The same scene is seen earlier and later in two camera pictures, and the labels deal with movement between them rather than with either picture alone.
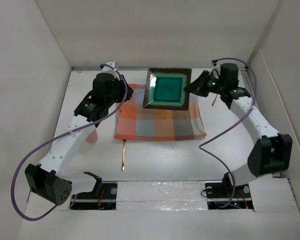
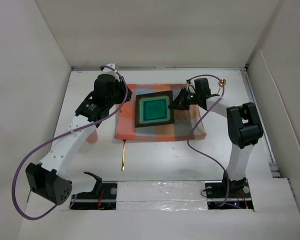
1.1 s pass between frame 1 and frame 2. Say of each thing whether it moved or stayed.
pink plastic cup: stayed
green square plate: moved
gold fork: stayed
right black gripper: moved
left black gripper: stayed
